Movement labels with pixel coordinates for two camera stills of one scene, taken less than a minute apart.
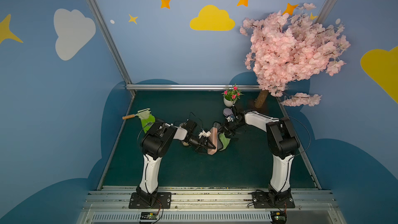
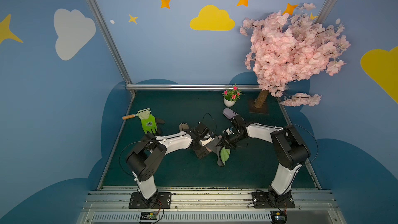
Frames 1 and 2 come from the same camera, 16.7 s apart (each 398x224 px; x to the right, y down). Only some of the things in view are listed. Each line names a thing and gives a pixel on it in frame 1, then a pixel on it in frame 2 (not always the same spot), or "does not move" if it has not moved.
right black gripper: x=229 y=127 to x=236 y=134
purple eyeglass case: x=227 y=111 does not move
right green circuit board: x=279 y=217 does not move
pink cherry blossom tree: x=285 y=48 does not move
